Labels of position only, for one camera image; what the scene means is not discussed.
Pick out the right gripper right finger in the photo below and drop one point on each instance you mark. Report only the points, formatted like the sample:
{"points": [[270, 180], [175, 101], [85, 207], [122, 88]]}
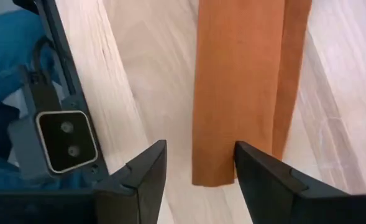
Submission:
{"points": [[282, 196]]}

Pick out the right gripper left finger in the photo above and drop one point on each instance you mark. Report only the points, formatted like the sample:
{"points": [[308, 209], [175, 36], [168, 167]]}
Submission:
{"points": [[133, 193]]}

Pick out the orange cloth towel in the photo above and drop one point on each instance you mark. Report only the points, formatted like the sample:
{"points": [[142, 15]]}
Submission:
{"points": [[235, 93]]}

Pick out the black table-level camera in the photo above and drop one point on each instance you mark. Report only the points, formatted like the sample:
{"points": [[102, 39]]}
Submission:
{"points": [[66, 141]]}

